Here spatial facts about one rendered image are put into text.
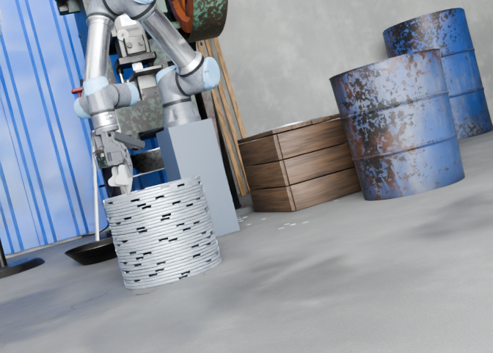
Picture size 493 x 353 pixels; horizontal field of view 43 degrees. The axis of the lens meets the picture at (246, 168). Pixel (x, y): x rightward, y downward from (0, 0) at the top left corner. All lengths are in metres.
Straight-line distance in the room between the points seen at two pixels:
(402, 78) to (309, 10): 2.73
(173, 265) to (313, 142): 1.12
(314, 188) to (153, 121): 0.86
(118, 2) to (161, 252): 0.91
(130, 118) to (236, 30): 1.87
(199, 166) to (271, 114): 2.29
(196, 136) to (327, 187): 0.62
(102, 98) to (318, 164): 1.07
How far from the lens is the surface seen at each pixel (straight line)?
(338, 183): 2.69
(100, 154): 1.92
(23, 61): 4.41
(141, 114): 3.00
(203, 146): 2.41
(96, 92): 1.94
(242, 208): 2.99
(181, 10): 3.62
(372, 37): 5.08
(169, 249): 1.72
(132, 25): 3.24
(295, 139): 2.61
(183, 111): 2.43
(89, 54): 2.19
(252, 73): 4.64
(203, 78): 2.35
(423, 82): 2.28
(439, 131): 2.30
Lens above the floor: 0.30
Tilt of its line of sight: 2 degrees down
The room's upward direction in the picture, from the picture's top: 14 degrees counter-clockwise
